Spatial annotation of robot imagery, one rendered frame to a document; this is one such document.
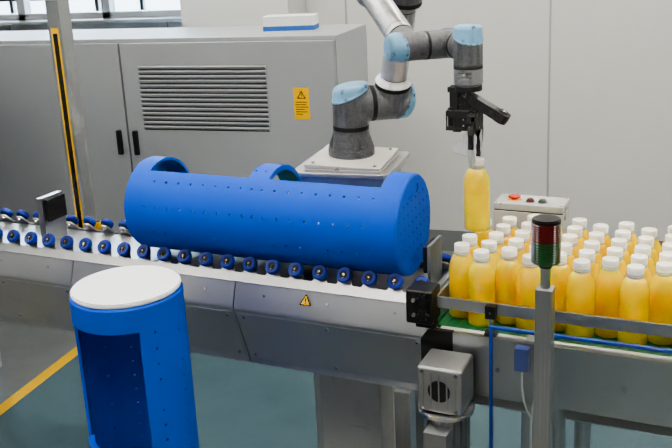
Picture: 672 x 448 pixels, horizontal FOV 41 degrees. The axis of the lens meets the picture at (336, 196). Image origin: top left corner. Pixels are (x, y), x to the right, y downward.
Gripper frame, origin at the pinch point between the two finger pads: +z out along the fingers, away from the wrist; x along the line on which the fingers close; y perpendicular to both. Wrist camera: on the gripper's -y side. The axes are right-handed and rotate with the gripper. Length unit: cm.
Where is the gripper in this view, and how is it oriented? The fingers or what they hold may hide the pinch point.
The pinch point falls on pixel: (476, 160)
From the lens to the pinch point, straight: 240.2
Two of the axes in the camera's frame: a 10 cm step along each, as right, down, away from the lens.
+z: 0.5, 9.6, 2.8
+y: -9.1, -0.8, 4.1
